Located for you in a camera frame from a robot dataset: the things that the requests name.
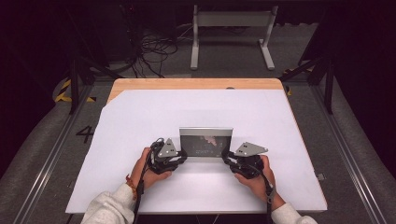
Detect white paper sheet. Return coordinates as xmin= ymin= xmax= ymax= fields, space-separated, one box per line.
xmin=64 ymin=89 xmax=329 ymax=215

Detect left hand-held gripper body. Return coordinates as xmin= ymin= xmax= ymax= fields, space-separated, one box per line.
xmin=148 ymin=137 xmax=185 ymax=175

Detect tangle of black cables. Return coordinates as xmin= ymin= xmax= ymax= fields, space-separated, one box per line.
xmin=130 ymin=24 xmax=190 ymax=78

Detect black square cloth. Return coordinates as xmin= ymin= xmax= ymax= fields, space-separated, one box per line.
xmin=178 ymin=126 xmax=234 ymax=163

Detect black metal stand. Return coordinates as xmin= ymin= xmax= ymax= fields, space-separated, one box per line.
xmin=64 ymin=8 xmax=124 ymax=115
xmin=278 ymin=40 xmax=336 ymax=115

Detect person's left hand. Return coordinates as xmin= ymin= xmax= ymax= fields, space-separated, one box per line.
xmin=129 ymin=147 xmax=173 ymax=190

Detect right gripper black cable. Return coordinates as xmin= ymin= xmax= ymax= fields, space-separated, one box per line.
xmin=248 ymin=164 xmax=277 ymax=224

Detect beaded bracelet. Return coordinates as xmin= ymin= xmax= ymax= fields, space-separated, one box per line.
xmin=124 ymin=174 xmax=138 ymax=202

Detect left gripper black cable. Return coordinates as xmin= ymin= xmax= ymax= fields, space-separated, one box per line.
xmin=132 ymin=137 xmax=165 ymax=224

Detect person's right hand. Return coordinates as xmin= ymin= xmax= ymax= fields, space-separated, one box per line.
xmin=233 ymin=154 xmax=287 ymax=212

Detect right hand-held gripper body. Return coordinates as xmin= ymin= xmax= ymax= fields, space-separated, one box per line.
xmin=228 ymin=141 xmax=269 ymax=180

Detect metal floor rail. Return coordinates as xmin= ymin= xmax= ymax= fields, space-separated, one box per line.
xmin=12 ymin=85 xmax=94 ymax=224
xmin=311 ymin=85 xmax=388 ymax=224

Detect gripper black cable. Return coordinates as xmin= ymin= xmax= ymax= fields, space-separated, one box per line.
xmin=132 ymin=137 xmax=165 ymax=224
xmin=248 ymin=164 xmax=277 ymax=224

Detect white metal stand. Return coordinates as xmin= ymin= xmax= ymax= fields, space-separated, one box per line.
xmin=190 ymin=4 xmax=279 ymax=71

